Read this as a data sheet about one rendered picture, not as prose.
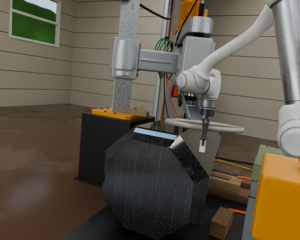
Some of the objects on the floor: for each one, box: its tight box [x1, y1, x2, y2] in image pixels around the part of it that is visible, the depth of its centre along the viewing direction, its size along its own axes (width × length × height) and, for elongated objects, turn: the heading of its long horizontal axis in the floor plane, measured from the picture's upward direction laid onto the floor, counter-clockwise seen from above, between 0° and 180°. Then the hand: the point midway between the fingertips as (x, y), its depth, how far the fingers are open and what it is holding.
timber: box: [209, 207, 234, 240], centre depth 212 cm, size 30×12×12 cm, turn 117°
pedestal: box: [74, 112, 155, 188], centre depth 296 cm, size 66×66×74 cm
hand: (202, 145), depth 141 cm, fingers closed on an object, 4 cm apart
